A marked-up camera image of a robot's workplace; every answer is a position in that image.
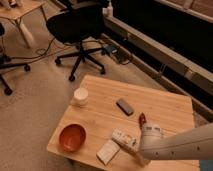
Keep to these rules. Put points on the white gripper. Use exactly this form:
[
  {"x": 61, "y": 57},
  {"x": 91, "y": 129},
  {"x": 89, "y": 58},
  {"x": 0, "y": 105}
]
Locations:
[{"x": 151, "y": 131}]

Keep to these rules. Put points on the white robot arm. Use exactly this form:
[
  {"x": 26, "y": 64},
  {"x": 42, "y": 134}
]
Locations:
[{"x": 195, "y": 144}]

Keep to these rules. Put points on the white spray bottle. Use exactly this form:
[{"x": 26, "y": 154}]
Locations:
[{"x": 108, "y": 11}]

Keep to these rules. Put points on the red bowl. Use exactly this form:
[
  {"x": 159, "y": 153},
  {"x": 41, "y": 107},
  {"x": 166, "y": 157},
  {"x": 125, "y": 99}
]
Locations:
[{"x": 72, "y": 137}]

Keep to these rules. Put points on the white cup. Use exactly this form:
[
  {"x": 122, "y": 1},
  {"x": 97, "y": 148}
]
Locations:
[{"x": 81, "y": 96}]

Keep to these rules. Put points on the blue power strip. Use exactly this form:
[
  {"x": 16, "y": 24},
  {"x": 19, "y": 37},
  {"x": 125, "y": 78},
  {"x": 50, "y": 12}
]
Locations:
[{"x": 110, "y": 49}]

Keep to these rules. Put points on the black office chair far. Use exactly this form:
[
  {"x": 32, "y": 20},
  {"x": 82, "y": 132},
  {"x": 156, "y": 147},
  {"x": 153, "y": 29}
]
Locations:
[{"x": 78, "y": 22}]

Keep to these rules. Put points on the black office chair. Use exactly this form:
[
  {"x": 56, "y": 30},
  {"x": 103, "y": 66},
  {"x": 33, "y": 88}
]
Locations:
[
  {"x": 3, "y": 65},
  {"x": 78, "y": 22}
]

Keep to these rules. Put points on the black office chair near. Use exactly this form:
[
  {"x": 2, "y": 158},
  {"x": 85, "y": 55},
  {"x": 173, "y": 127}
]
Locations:
[{"x": 3, "y": 65}]

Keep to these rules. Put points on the wooden side table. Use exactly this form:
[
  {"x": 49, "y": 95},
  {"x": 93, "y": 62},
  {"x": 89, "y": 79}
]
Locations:
[{"x": 15, "y": 10}]

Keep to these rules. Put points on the long metal rail bench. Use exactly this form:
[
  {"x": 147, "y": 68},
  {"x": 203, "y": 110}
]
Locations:
[{"x": 180, "y": 45}]

